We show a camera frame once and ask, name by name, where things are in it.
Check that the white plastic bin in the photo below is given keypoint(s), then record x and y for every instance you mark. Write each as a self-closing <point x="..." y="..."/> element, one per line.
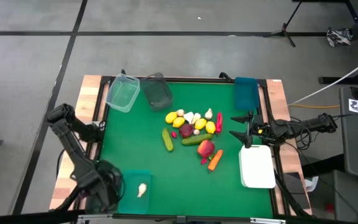
<point x="256" y="168"/>

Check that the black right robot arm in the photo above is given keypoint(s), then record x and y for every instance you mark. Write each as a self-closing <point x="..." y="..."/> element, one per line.
<point x="306" y="126"/>

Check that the teal plastic bin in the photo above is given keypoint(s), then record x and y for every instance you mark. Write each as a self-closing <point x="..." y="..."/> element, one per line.
<point x="129" y="199"/>

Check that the green table mat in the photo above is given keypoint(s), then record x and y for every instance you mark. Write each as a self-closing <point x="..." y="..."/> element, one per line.
<point x="182" y="193"/>

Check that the orange carrot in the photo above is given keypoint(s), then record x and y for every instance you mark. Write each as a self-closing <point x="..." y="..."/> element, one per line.
<point x="215" y="160"/>

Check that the black tripod stand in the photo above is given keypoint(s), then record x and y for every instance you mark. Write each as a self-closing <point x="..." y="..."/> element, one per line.
<point x="284" y="30"/>

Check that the black desk frame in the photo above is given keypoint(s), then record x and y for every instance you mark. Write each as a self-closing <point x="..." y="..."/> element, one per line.
<point x="334" y="80"/>

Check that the dark red beet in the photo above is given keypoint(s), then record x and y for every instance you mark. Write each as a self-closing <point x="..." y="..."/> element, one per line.
<point x="186" y="130"/>

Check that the black flat box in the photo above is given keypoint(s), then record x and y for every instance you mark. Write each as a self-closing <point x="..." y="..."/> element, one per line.
<point x="294" y="186"/>

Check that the long red chili pepper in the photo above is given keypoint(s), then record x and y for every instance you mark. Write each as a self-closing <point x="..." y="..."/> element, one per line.
<point x="219" y="122"/>

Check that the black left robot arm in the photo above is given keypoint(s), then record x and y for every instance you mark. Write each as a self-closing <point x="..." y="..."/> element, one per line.
<point x="73" y="149"/>

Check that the green cucumber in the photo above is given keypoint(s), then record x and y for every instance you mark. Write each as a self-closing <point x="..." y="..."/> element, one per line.
<point x="196" y="139"/>
<point x="167" y="140"/>

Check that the person's shoe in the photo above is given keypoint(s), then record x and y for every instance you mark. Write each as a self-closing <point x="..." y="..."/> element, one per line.
<point x="339" y="36"/>

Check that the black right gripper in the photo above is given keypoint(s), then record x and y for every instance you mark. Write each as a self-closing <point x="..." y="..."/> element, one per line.
<point x="264" y="133"/>

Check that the black frame clamp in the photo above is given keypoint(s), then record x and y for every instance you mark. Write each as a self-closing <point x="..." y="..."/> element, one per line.
<point x="123" y="72"/>
<point x="225" y="75"/>

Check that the blue plastic bin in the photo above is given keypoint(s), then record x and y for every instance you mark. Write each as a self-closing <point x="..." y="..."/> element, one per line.
<point x="245" y="93"/>

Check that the small green pepper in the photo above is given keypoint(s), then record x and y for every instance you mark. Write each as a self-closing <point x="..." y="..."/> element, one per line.
<point x="211" y="157"/>

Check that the white garlic cluster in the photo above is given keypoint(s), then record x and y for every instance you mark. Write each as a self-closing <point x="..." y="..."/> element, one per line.
<point x="196" y="132"/>

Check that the smoky grey plastic bin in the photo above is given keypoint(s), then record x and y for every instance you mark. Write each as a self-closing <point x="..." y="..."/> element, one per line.
<point x="92" y="207"/>
<point x="157" y="93"/>

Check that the grey cabinet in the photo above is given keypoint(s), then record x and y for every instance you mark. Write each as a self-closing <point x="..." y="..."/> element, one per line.
<point x="331" y="193"/>

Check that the silver metal bracket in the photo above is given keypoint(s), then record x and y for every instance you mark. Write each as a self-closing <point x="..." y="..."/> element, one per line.
<point x="267" y="221"/>
<point x="93" y="218"/>

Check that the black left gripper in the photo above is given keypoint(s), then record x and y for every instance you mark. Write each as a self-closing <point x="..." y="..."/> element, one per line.
<point x="102" y="183"/>

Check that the white plastic piece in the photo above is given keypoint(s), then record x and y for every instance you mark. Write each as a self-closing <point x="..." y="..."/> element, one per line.
<point x="311" y="183"/>

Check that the clear plastic bin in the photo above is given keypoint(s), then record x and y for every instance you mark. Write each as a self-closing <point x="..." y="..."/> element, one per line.
<point x="123" y="93"/>

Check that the red apple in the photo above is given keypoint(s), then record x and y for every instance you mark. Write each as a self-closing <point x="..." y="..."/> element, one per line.
<point x="206" y="148"/>

